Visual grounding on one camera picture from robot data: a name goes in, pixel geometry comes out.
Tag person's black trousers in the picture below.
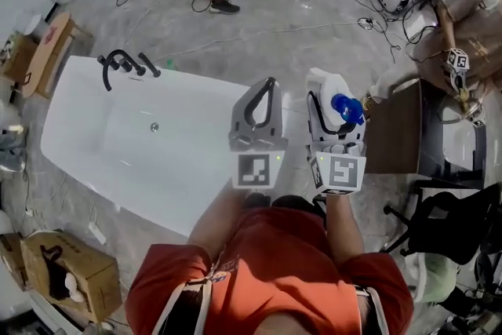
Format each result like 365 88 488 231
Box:
242 191 327 227

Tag small cardboard box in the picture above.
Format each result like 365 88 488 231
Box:
2 34 38 84

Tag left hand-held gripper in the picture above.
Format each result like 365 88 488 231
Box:
228 77 290 190

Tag grey cloth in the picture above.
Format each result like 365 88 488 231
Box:
0 101 29 174

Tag white spray bottle blue nozzle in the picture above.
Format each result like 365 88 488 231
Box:
319 73 366 130

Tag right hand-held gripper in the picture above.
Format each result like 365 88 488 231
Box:
305 68 368 196

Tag person's orange shirt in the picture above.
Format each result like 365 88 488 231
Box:
125 206 415 335

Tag tangled black cables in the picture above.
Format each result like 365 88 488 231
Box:
347 0 437 64

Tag large open cardboard box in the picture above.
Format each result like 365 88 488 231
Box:
19 230 124 325

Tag black office chair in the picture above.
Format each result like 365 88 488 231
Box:
383 183 502 268

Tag gold faucet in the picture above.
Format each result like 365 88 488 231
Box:
454 88 484 118

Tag person's left forearm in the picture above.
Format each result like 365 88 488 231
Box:
187 184 252 253

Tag another person's forearm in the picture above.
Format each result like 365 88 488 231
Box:
435 3 460 54

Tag white bathtub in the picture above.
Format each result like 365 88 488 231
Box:
40 54 293 239

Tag grey shoulder strap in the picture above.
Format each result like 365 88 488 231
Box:
155 278 236 335
352 283 390 335

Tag light green bag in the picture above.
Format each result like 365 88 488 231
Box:
421 250 458 304

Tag person's right forearm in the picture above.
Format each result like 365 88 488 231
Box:
323 191 366 264

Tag black hand shower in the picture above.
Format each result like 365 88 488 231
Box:
137 52 162 78

